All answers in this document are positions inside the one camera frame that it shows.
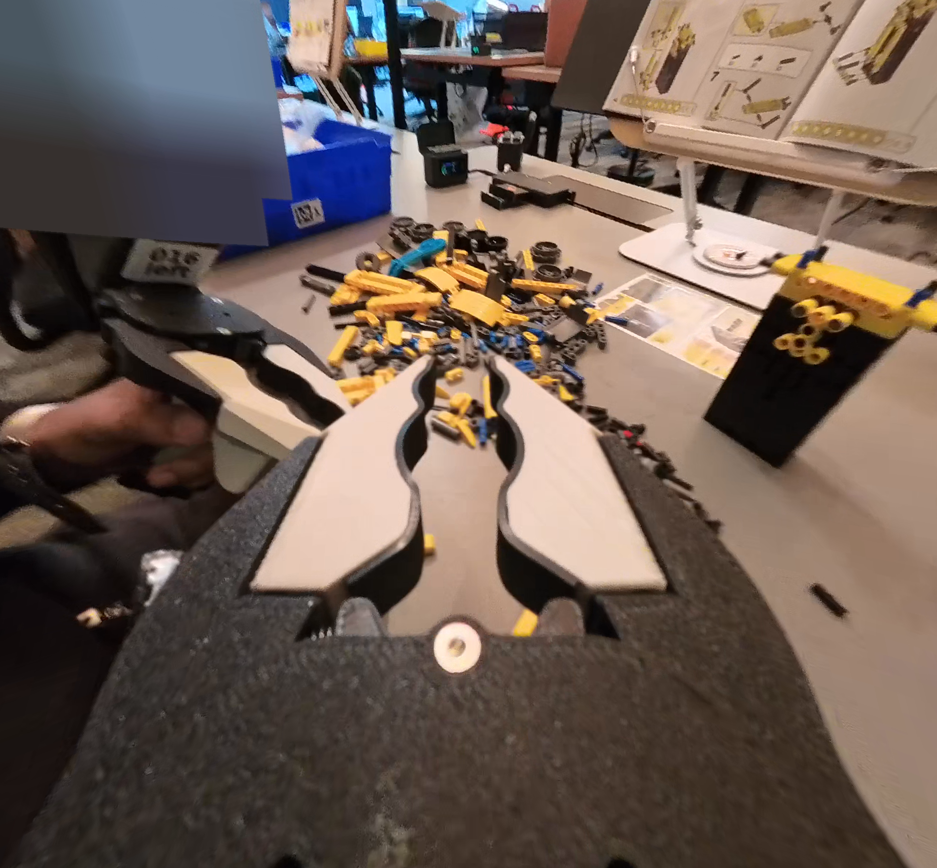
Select instruction booklet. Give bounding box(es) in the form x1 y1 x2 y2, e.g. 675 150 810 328
602 0 937 166

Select black cube device with screen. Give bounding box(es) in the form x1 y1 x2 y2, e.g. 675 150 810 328
422 142 468 189

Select flat black device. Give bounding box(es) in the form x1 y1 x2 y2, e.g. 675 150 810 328
480 174 577 212

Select brown bag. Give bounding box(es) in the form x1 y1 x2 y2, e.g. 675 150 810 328
545 0 588 71

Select blue storage bin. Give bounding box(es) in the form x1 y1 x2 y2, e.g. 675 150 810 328
220 117 394 261

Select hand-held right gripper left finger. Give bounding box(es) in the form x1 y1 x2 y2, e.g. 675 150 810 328
250 355 439 623

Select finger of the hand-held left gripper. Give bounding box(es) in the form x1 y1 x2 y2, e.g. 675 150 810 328
170 350 325 460
249 342 351 431

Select black pole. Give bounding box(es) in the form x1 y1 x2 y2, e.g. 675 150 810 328
375 0 408 131

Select wooden background desk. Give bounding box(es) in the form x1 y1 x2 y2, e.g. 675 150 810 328
399 48 565 151

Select pile of yellow grey bricks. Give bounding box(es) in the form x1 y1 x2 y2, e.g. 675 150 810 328
299 216 609 452

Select person's left hand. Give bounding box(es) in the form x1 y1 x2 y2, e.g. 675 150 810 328
15 377 217 493

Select teal brick separator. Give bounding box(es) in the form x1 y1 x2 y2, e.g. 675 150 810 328
387 237 449 279

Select pile of black red pins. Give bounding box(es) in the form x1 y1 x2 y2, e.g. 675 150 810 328
578 403 722 528

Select clear plastic bags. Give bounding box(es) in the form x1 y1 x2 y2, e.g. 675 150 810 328
282 95 346 151

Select person's dark clothing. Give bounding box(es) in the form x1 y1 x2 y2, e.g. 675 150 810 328
0 487 243 868

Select printed leaflet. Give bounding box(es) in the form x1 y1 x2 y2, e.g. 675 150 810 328
594 272 762 380

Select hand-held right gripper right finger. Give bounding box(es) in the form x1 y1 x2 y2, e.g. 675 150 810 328
485 355 670 620

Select beige booklet stand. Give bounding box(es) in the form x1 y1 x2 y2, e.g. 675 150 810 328
284 0 367 128

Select white book stand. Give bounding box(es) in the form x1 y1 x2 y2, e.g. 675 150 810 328
606 110 937 311

